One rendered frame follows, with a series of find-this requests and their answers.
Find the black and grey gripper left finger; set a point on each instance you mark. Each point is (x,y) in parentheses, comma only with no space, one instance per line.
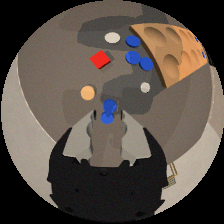
(73,146)

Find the red block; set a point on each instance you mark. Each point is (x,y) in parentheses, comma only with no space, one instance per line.
(100,59)

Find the orange tray with round pockets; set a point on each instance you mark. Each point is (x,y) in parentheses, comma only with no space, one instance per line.
(166,52)

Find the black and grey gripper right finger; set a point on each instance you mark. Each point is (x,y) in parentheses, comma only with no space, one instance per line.
(141,148)

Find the orange disc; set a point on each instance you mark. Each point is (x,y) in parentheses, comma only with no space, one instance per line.
(88,92)

